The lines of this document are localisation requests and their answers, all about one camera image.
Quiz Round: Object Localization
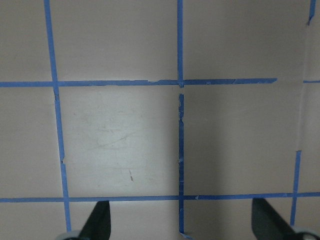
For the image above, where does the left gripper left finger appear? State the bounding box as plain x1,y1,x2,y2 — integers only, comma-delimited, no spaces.
79,201,111,240

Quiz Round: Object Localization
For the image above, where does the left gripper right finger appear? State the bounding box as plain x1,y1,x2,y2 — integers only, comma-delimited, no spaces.
251,198,296,240

